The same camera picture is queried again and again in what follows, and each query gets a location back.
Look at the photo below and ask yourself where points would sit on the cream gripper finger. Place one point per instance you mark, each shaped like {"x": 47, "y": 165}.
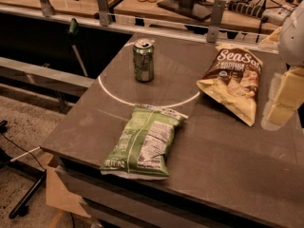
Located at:
{"x": 286, "y": 95}

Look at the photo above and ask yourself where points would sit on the green soda can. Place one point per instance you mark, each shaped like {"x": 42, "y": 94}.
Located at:
{"x": 143, "y": 60}

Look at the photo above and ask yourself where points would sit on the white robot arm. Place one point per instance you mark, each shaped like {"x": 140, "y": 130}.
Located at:
{"x": 290, "y": 47}

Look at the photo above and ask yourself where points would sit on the brown sea salt chip bag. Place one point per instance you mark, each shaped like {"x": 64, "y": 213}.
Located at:
{"x": 232, "y": 80}

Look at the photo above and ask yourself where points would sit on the white power adapter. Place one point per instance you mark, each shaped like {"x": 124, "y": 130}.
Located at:
{"x": 276, "y": 16}

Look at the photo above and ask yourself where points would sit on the black power strip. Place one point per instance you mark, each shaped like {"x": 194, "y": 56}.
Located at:
{"x": 246, "y": 8}

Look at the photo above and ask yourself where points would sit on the black monitor stand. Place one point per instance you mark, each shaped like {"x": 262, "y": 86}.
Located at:
{"x": 186, "y": 8}

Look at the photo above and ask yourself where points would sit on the green chip bag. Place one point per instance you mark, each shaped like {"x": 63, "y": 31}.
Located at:
{"x": 142, "y": 149}

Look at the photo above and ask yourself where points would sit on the tan cardboard piece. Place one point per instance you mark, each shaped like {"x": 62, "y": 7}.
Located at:
{"x": 59, "y": 197}

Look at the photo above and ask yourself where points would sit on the black stand leg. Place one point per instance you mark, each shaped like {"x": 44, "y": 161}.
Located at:
{"x": 22, "y": 208}

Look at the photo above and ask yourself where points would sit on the grey metal bracket right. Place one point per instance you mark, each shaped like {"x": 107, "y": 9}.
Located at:
{"x": 215, "y": 22}

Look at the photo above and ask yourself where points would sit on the grey metal bracket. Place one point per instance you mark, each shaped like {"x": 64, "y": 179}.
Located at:
{"x": 47, "y": 8}
{"x": 104, "y": 16}
{"x": 215, "y": 22}

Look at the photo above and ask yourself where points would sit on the grey metal bracket middle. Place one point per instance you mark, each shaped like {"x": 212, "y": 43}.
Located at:
{"x": 104, "y": 16}

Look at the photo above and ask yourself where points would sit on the grey metal bracket left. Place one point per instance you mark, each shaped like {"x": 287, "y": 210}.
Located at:
{"x": 47, "y": 8}

